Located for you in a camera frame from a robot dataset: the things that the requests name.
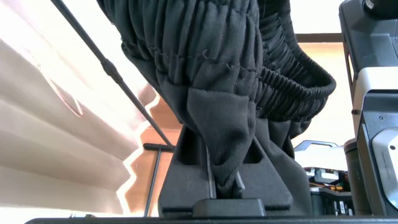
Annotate pink clothes hanger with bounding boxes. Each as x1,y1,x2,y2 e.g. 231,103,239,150
37,60,85,118

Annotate black shorts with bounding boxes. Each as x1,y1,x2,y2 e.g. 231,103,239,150
96,0,337,216

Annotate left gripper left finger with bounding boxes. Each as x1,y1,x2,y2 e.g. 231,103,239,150
158,126,217,215

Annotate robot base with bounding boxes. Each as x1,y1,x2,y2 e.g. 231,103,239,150
294,0,398,217

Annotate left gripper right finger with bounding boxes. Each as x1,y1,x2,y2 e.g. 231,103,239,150
236,136,293,211

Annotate beige curtain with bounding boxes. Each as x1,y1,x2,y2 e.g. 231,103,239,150
0,0,161,215

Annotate black clothes rack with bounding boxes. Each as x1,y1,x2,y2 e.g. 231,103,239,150
49,0,177,218

